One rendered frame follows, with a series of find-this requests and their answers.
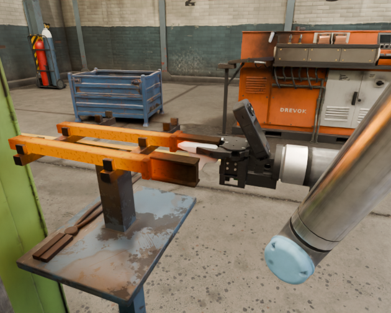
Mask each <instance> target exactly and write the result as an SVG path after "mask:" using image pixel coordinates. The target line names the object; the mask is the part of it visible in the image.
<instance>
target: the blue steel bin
mask: <svg viewBox="0 0 391 313"><path fill-rule="evenodd" d="M68 81H69V85H70V91H71V98H72V102H73V108H74V114H75V122H81V121H82V120H81V119H80V116H94V115H96V114H99V115H102V116H103V117H105V116H106V115H105V111H112V115H113V117H120V118H132V119H144V124H143V127H148V126H149V123H148V118H149V117H150V116H152V115H153V114H154V113H156V112H157V111H158V110H160V111H159V114H164V111H163V94H162V80H161V69H158V71H138V70H98V69H97V68H94V70H93V71H91V72H81V73H76V74H72V73H68Z"/></svg>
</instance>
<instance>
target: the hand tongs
mask: <svg viewBox="0 0 391 313"><path fill-rule="evenodd" d="M137 173H138V172H133V173H132V177H134V176H135V175H136V174H137ZM141 177H142V174H141V173H140V174H139V175H138V176H137V177H136V178H135V179H134V180H133V181H132V185H133V184H134V183H136V182H137V181H138V180H139V179H140V178H141ZM100 205H101V200H100V201H98V202H97V203H96V204H95V205H93V206H92V207H91V208H90V209H89V210H87V211H86V212H85V213H84V214H83V215H82V216H81V217H80V218H79V219H78V221H77V222H76V223H75V224H74V226H71V227H68V228H67V229H65V231H64V233H61V232H59V233H58V234H57V235H55V236H54V237H53V238H52V239H51V240H49V241H48V242H47V243H46V244H45V245H44V246H42V247H41V248H40V249H38V250H37V251H36V252H35V253H34V254H33V255H32V256H33V259H36V260H41V261H43V262H45V263H48V262H49V261H50V260H51V259H52V258H53V257H54V256H55V255H56V254H58V253H59V252H60V251H61V250H62V249H63V248H65V247H66V246H67V244H69V243H70V242H71V241H72V240H73V237H74V236H75V235H76V234H77V233H78V229H80V228H81V227H83V226H85V225H86V224H88V223H89V222H90V221H92V220H93V219H95V218H96V217H97V216H98V215H99V214H100V213H102V212H103V211H102V208H100V209H99V210H98V211H97V212H95V213H94V214H93V215H92V216H90V217H89V218H87V219H86V220H84V219H85V218H86V217H87V216H88V215H89V214H90V213H91V212H92V211H93V210H95V209H96V208H97V207H98V206H100Z"/></svg>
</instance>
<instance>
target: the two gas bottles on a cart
mask: <svg viewBox="0 0 391 313"><path fill-rule="evenodd" d="M44 24H45V25H44V26H45V28H44V29H43V31H42V35H39V34H37V35H28V36H27V40H28V41H29V37H30V36H38V41H36V43H35V49H32V47H31V45H30V42H29V45H30V49H31V52H32V50H35V51H36V54H37V60H38V65H39V68H40V70H37V69H36V66H35V70H36V74H37V78H38V79H37V80H36V84H37V86H38V87H39V88H43V87H51V88H58V89H63V88H65V87H66V86H67V85H66V84H64V81H63V80H62V79H60V74H59V71H58V65H57V59H56V55H55V49H54V46H53V39H52V35H51V33H50V30H49V29H48V30H47V28H49V27H50V26H49V25H50V24H49V23H48V24H47V23H44ZM46 27H47V28H46ZM42 39H43V41H42ZM32 57H33V60H34V55H33V52H32ZM34 65H35V60H34ZM38 71H40V74H41V77H42V78H39V77H38V73H37V72H38Z"/></svg>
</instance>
